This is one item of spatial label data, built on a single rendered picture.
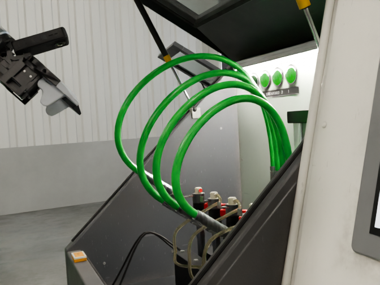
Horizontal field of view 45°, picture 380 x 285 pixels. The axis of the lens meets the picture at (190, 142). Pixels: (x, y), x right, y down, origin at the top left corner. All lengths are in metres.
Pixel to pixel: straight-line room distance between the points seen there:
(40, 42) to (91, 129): 6.61
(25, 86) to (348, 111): 0.62
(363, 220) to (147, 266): 0.86
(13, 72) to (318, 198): 0.63
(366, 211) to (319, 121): 0.16
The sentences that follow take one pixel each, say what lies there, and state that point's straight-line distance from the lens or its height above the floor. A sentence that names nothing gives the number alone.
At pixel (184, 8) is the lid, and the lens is 1.33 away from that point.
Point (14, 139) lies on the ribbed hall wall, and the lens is 7.40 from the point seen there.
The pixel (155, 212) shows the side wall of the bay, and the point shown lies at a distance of 1.33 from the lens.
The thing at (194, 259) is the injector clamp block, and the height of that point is 0.98.
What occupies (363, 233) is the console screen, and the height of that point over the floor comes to 1.13.
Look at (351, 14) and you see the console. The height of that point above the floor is 1.42.
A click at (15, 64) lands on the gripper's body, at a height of 1.41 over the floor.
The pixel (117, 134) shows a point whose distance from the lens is 0.95.
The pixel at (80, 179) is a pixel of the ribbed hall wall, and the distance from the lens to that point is 7.57.
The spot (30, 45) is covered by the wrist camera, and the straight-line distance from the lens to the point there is 1.01.
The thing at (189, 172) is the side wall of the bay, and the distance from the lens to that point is 1.35.
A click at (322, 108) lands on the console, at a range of 0.69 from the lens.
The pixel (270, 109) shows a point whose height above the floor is 1.29.
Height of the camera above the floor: 1.28
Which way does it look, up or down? 3 degrees down
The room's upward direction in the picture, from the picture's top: 3 degrees counter-clockwise
